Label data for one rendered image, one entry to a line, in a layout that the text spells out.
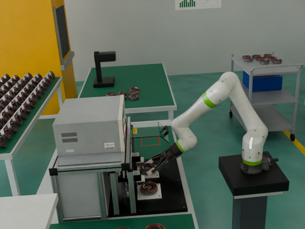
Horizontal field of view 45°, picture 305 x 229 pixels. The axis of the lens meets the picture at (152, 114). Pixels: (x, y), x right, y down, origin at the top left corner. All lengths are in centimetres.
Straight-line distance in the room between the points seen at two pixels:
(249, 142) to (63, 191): 116
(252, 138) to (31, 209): 140
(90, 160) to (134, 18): 548
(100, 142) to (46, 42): 372
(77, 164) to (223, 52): 594
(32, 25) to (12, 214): 431
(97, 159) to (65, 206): 34
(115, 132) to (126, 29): 541
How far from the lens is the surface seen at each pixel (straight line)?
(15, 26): 577
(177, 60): 756
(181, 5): 739
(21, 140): 345
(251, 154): 241
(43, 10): 563
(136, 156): 249
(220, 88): 227
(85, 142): 214
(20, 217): 160
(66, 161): 212
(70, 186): 214
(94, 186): 212
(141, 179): 232
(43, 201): 166
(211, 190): 378
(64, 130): 212
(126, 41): 743
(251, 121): 250
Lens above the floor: 210
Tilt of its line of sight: 22 degrees down
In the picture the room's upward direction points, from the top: 3 degrees counter-clockwise
